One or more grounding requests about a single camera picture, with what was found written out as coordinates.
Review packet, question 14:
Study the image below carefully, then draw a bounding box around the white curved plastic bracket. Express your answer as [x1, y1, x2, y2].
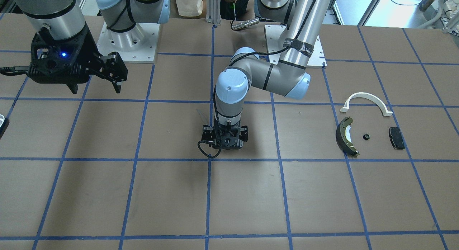
[340, 92, 393, 117]

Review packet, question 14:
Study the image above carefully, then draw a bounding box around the aluminium frame post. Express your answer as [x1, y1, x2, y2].
[205, 0, 220, 26]

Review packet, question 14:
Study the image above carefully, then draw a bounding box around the person in beige shirt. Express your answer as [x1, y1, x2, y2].
[175, 0, 238, 19]

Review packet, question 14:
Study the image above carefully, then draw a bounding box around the black brake pad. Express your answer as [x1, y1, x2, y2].
[389, 126, 405, 149]

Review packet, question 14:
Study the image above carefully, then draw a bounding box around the olive curved brake shoe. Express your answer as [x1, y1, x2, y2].
[336, 116, 360, 156]

